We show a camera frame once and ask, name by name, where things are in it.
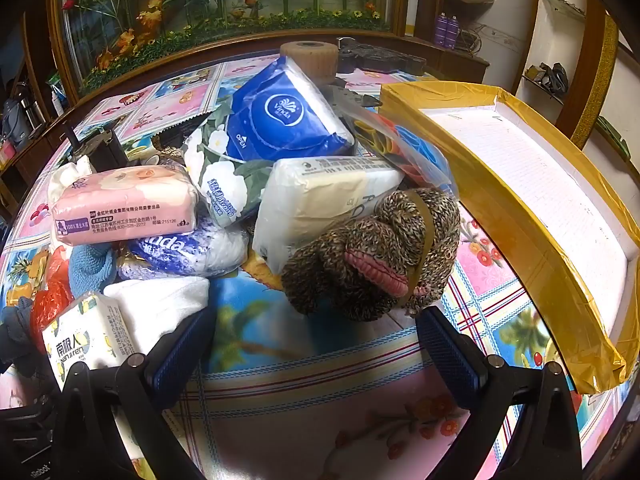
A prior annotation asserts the white cloth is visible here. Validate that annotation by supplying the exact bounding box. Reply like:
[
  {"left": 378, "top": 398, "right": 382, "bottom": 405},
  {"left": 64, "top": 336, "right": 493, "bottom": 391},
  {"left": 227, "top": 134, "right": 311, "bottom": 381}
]
[{"left": 101, "top": 275, "right": 212, "bottom": 357}]

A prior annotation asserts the dark blue cloth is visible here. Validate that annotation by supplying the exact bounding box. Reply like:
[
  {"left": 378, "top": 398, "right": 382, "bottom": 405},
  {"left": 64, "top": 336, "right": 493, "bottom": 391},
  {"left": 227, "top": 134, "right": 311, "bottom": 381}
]
[{"left": 0, "top": 304, "right": 42, "bottom": 362}]

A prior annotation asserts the pink tissue pack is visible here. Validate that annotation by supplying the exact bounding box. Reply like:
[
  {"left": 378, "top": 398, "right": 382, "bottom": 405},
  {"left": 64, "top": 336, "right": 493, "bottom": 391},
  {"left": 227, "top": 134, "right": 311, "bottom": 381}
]
[{"left": 51, "top": 165, "right": 199, "bottom": 248}]

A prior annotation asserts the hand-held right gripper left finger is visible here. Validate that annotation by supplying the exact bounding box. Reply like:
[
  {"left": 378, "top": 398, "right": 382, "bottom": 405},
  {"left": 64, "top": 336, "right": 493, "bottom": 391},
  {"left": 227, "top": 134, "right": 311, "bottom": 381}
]
[{"left": 52, "top": 305, "right": 218, "bottom": 480}]

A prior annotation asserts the black motor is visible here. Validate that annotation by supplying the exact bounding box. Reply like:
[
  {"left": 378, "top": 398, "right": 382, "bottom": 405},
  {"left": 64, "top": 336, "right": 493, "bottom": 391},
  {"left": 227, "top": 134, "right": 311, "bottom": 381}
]
[{"left": 69, "top": 126, "right": 132, "bottom": 172}]

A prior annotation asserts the white foam box yellow tape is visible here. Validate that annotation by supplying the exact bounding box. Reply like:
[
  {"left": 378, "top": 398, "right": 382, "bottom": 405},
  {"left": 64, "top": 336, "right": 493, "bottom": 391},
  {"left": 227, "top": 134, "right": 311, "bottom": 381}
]
[{"left": 379, "top": 82, "right": 640, "bottom": 396}]

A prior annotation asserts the zip bag of coloured sheets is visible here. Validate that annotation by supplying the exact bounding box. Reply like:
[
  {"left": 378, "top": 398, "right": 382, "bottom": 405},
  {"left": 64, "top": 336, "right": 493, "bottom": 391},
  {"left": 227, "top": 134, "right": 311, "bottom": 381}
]
[{"left": 344, "top": 104, "right": 459, "bottom": 197}]

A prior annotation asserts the printed tablecloth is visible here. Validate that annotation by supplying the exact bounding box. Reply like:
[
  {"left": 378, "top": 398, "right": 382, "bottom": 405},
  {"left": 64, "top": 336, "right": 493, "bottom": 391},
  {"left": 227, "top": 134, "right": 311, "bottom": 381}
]
[{"left": 0, "top": 57, "right": 626, "bottom": 480}]

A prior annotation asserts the white tissue pack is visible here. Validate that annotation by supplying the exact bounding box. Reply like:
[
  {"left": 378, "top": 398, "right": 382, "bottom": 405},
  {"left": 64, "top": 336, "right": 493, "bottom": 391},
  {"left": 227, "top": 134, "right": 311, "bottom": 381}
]
[{"left": 251, "top": 156, "right": 407, "bottom": 277}]

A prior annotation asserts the wall shelf with dark items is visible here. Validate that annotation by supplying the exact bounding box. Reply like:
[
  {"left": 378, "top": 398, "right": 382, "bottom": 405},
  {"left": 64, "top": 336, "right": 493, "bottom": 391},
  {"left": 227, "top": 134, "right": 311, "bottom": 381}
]
[{"left": 521, "top": 61, "right": 572, "bottom": 107}]

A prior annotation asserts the black metal tool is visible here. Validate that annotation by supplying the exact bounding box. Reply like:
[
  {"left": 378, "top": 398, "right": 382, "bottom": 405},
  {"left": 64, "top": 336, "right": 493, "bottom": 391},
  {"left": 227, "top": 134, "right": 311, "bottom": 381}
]
[{"left": 336, "top": 36, "right": 427, "bottom": 74}]

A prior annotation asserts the black snack packet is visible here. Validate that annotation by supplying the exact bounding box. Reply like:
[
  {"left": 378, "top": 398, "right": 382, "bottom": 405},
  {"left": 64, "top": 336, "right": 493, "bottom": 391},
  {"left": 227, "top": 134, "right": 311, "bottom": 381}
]
[{"left": 159, "top": 112, "right": 214, "bottom": 159}]

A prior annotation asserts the blue kettle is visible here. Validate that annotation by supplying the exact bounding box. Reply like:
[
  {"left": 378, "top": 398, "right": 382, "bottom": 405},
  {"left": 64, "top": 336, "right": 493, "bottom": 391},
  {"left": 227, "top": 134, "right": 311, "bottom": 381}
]
[{"left": 1, "top": 100, "right": 24, "bottom": 149}]

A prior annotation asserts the brown speckled knitted bundle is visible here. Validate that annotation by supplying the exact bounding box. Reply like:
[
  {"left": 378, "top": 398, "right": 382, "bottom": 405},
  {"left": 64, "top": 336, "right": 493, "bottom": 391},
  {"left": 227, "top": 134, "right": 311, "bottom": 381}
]
[{"left": 281, "top": 187, "right": 462, "bottom": 324}]

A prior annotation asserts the dark thermos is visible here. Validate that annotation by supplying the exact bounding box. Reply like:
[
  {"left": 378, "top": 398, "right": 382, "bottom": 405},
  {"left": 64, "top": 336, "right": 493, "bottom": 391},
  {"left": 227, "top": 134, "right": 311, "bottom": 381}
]
[{"left": 17, "top": 82, "right": 46, "bottom": 133}]

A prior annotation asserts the red plastic bag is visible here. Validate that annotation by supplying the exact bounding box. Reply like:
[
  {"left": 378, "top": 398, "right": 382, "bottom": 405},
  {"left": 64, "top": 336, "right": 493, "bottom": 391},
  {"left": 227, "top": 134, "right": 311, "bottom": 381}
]
[{"left": 29, "top": 249, "right": 74, "bottom": 352}]

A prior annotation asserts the clear blue-print tissue pack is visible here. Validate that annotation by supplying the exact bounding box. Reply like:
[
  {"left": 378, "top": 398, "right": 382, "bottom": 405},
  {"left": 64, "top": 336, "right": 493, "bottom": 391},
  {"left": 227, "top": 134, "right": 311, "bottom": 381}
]
[{"left": 126, "top": 220, "right": 249, "bottom": 279}]

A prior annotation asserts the lemon-print tissue pack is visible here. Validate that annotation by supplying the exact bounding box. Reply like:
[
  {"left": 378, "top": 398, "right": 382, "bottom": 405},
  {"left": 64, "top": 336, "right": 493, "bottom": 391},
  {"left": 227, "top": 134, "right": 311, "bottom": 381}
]
[{"left": 41, "top": 291, "right": 137, "bottom": 387}]

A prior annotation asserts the blue floral tissue pack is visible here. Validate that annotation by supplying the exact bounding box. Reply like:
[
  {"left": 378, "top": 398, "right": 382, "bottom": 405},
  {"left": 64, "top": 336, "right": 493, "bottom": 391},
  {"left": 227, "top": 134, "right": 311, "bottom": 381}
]
[{"left": 181, "top": 54, "right": 357, "bottom": 229}]

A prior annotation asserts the wooden cabinet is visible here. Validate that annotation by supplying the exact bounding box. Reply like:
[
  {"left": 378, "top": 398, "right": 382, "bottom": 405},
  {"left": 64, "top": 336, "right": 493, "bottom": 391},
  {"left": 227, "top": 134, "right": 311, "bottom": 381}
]
[{"left": 0, "top": 0, "right": 88, "bottom": 211}]

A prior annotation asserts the flower-painted glass tank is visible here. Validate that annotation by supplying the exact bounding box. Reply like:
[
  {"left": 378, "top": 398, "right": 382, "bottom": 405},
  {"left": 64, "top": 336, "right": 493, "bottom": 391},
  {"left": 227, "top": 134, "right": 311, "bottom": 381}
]
[{"left": 50, "top": 0, "right": 402, "bottom": 92}]

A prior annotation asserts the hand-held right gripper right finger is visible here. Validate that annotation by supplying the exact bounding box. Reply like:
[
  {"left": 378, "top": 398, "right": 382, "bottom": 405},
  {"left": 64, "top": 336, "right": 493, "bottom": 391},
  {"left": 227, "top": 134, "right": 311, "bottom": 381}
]
[{"left": 415, "top": 305, "right": 585, "bottom": 480}]

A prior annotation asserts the wooden spool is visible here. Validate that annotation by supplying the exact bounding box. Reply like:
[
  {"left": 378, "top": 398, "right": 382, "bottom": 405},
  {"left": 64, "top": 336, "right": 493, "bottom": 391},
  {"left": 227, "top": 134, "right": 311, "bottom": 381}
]
[{"left": 279, "top": 40, "right": 342, "bottom": 84}]

